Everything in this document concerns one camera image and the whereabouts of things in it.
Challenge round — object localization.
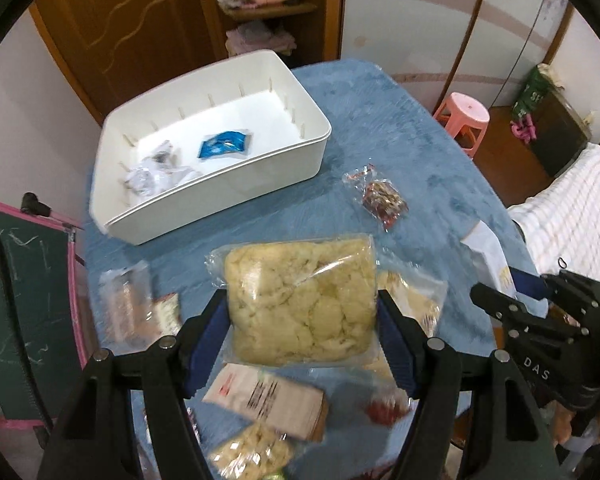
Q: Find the dark wooden cabinet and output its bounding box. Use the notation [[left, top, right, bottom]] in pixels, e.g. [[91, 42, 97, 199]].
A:
[[522, 90, 593, 176]]

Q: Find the white yellow snack packet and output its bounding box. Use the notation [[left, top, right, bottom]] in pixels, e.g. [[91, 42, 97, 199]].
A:
[[460, 220, 513, 301]]

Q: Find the black chalkboard clamp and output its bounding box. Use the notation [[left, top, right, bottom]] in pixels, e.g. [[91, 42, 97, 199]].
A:
[[21, 192, 51, 216]]

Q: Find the small white beige packet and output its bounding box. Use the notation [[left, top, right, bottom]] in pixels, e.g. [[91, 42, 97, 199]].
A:
[[147, 292, 182, 337]]

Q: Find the clear bag of pale crisps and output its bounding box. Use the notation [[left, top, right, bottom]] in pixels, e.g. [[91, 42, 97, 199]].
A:
[[205, 232, 381, 368]]

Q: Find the white checked bedcover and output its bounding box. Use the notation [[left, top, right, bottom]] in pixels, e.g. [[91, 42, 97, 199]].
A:
[[507, 142, 600, 286]]

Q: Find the white printed snack packet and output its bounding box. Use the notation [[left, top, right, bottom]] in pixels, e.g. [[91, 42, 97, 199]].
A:
[[125, 157, 203, 196]]

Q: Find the pink plastic stool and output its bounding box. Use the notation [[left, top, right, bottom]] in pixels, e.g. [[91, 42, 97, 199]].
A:
[[434, 91, 491, 156]]

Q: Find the brown wooden door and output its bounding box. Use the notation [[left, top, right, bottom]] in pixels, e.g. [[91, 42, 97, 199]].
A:
[[30, 0, 218, 128]]

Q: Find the green chalkboard pink frame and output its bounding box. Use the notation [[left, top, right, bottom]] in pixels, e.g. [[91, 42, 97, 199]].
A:
[[0, 195, 88, 431]]

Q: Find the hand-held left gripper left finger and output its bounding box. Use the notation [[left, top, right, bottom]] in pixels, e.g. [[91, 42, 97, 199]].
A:
[[37, 292, 231, 480]]

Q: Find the white label biscuit packet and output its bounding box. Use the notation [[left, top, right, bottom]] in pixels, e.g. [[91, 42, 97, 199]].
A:
[[202, 362, 328, 443]]

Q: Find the white plastic storage bin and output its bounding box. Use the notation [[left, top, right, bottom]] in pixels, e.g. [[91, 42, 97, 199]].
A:
[[89, 49, 332, 246]]

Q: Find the pile of pink cloths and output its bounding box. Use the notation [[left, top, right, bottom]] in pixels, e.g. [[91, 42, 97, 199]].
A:
[[225, 22, 297, 56]]

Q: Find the wooden corner shelf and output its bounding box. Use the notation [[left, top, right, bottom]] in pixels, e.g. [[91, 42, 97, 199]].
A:
[[195, 0, 346, 68]]

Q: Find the white wardrobe pink stripe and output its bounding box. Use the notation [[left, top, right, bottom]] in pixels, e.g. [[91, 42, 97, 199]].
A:
[[340, 0, 576, 111]]

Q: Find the clear brown biscuit packet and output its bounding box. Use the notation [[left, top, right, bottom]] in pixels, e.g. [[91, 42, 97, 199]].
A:
[[99, 262, 153, 346]]

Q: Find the pink toy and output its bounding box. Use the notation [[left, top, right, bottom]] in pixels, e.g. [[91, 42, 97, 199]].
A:
[[511, 119, 538, 145]]

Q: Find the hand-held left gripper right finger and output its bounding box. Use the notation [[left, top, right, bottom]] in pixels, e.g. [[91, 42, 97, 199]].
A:
[[375, 290, 556, 480]]

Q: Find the person's right hand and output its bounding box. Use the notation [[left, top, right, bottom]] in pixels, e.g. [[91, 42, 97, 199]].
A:
[[547, 402, 583, 448]]

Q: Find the green bag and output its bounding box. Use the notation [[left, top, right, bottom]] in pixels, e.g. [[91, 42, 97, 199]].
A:
[[512, 65, 556, 121]]

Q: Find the blue snack packet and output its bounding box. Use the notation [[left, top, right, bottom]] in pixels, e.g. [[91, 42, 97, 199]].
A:
[[198, 129, 255, 160]]

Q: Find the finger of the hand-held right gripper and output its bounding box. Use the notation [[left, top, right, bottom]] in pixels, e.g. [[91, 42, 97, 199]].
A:
[[470, 282, 588, 341], [509, 267, 581, 328]]

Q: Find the red nut cake packet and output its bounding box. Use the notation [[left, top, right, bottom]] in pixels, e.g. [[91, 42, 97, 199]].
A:
[[344, 164, 410, 232]]

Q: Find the small silver snack packet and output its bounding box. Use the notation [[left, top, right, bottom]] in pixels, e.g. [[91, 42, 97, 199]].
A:
[[150, 140, 177, 166]]

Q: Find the flat pale snack bag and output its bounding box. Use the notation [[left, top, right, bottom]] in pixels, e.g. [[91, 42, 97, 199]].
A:
[[375, 270, 448, 341]]

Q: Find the small red snack packet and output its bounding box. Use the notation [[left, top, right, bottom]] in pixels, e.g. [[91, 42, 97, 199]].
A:
[[367, 392, 413, 428]]

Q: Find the clear bag of yellow puffs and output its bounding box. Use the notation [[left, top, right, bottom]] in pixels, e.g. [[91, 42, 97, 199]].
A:
[[209, 422, 296, 478]]

